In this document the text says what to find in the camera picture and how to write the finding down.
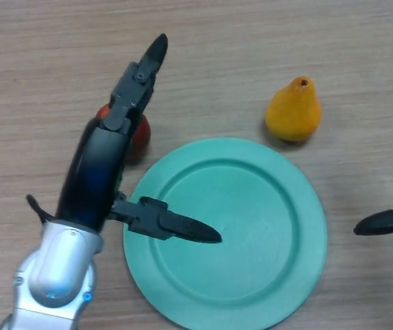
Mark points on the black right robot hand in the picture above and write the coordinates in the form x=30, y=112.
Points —
x=382, y=221

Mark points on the green round plate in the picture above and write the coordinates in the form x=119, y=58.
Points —
x=251, y=261

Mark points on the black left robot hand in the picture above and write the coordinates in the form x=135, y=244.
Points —
x=93, y=172

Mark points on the yellow pear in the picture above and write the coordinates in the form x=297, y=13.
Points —
x=294, y=115

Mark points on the red apple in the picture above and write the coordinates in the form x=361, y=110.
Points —
x=141, y=137

